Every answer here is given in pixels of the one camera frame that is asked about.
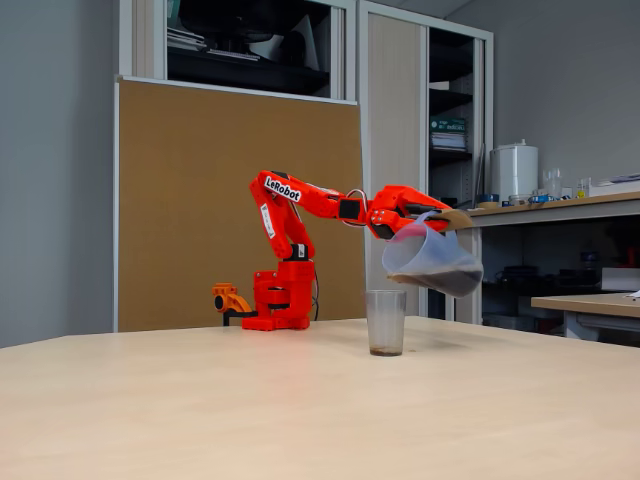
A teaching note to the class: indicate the low desk with wooden top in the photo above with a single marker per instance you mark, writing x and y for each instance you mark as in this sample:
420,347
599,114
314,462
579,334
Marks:
590,302

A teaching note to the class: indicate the brown pin board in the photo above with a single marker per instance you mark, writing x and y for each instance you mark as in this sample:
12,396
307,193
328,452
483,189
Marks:
200,200

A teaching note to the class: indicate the grey shelving cabinet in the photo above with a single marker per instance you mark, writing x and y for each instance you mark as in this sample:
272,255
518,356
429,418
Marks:
395,150

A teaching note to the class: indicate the clear glass beaker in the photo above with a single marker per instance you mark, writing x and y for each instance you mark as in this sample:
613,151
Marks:
552,182

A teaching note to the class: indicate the white flat box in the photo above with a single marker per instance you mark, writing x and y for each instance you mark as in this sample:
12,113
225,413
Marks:
622,280

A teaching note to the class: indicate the small yellow bottle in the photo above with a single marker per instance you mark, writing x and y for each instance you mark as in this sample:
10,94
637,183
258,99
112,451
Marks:
583,190

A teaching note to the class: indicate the orange table clamp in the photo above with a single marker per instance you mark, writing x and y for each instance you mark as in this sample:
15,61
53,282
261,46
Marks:
227,300

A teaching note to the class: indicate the white cylindrical appliance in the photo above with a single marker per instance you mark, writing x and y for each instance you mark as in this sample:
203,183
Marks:
514,170

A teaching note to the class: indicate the stack of grey books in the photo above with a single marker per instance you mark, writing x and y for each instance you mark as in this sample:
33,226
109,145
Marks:
186,40

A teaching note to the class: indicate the blue tape roll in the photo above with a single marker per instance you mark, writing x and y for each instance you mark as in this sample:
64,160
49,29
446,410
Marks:
489,198
541,199

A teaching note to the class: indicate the pile of documents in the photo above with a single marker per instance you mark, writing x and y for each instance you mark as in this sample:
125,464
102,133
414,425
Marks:
615,187

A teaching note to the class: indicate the grey workbench with wooden top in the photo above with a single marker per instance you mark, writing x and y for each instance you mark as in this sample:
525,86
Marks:
550,207

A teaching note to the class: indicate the green box file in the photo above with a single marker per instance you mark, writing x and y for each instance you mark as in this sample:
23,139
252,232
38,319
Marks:
448,125

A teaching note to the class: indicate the stack of papers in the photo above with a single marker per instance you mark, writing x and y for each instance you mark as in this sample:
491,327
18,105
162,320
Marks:
448,141

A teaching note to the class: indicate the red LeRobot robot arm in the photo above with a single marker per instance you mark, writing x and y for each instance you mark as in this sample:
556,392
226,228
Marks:
280,225

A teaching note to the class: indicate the clear drinking glass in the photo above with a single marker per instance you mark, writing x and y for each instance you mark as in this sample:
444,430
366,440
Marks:
385,325

